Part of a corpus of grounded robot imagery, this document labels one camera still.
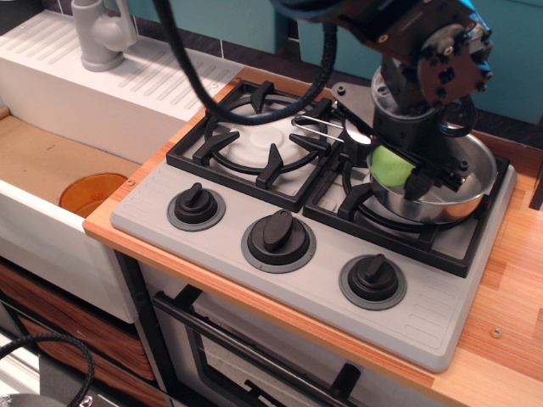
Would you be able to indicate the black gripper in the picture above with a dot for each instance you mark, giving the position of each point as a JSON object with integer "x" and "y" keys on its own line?
{"x": 418, "y": 109}

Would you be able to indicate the green toy cauliflower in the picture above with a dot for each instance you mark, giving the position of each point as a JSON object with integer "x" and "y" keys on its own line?
{"x": 388, "y": 168}

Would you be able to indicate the stainless steel pan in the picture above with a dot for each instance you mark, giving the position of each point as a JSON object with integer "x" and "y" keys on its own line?
{"x": 370, "y": 180}

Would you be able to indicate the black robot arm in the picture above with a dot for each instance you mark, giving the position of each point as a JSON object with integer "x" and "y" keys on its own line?
{"x": 405, "y": 30}

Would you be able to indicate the black right stove knob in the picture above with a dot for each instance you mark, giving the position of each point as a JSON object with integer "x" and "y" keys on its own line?
{"x": 373, "y": 282}

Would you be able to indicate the black stove knob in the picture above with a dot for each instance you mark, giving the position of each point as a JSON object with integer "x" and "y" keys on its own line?
{"x": 373, "y": 282}
{"x": 279, "y": 243}
{"x": 196, "y": 209}

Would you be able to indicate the grey toy stove top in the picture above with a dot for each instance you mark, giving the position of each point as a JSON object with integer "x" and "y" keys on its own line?
{"x": 424, "y": 327}

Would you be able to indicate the black middle stove knob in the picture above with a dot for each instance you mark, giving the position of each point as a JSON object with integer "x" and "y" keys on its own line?
{"x": 279, "y": 243}

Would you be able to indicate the black left stove knob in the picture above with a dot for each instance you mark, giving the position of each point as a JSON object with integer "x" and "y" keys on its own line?
{"x": 196, "y": 209}

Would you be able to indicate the black right burner grate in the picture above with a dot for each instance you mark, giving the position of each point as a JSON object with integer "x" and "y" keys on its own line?
{"x": 447, "y": 230}

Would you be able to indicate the black burner grate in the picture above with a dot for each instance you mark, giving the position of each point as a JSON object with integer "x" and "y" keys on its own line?
{"x": 447, "y": 230}
{"x": 277, "y": 163}

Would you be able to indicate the black left burner grate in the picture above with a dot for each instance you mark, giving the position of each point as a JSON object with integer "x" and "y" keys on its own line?
{"x": 277, "y": 163}

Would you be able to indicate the oven door with window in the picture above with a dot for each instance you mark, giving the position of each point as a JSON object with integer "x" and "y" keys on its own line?
{"x": 239, "y": 359}

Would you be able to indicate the grey toy faucet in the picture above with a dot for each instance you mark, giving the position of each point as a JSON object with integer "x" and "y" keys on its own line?
{"x": 102, "y": 38}

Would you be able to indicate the wooden drawer fronts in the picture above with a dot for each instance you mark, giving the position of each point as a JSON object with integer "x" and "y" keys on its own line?
{"x": 121, "y": 364}

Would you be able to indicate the black oven door handle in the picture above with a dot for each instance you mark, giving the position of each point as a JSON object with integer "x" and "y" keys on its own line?
{"x": 181, "y": 309}

